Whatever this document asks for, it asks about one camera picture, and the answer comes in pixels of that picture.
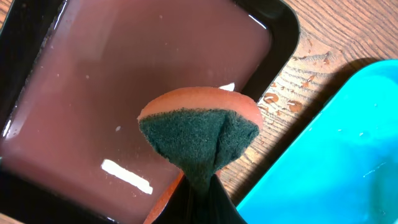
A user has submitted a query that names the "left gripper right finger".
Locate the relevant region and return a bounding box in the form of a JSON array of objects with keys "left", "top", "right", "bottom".
[{"left": 206, "top": 174, "right": 246, "bottom": 224}]

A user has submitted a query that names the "teal plastic tray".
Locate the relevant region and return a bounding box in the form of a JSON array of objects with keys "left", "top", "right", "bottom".
[{"left": 237, "top": 60, "right": 397, "bottom": 224}]

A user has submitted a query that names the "red and green sponge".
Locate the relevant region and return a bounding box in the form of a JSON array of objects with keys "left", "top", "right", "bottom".
[{"left": 137, "top": 86, "right": 264, "bottom": 224}]

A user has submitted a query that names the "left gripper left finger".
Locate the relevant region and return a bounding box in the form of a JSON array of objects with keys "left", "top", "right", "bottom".
[{"left": 151, "top": 174, "right": 196, "bottom": 224}]

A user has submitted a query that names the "dark red small tray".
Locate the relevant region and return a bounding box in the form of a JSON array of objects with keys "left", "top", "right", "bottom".
[{"left": 1, "top": 0, "right": 299, "bottom": 223}]

